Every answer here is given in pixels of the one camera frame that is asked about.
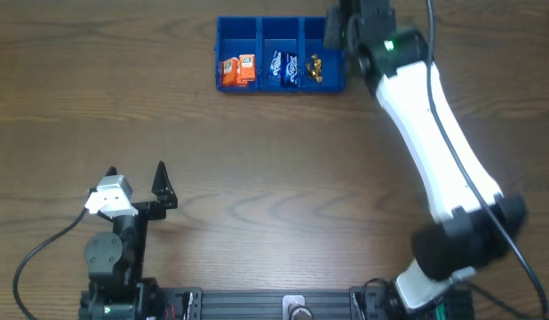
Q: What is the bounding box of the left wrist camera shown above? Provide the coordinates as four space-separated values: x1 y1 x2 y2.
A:
83 173 139 220

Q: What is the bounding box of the black cable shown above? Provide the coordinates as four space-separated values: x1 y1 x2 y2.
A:
424 0 549 320
12 206 89 320

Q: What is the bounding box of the mounting rail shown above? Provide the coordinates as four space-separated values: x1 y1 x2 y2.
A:
78 286 475 320

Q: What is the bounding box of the orange candy box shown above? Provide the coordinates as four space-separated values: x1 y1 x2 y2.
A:
236 53 258 85
221 57 240 88

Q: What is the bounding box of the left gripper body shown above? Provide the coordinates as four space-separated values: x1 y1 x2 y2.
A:
130 199 168 221

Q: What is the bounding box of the blue candy pack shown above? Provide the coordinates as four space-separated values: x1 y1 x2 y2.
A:
280 52 299 89
267 49 284 82

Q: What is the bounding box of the blue tray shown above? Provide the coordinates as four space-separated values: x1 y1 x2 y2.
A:
215 15 346 93

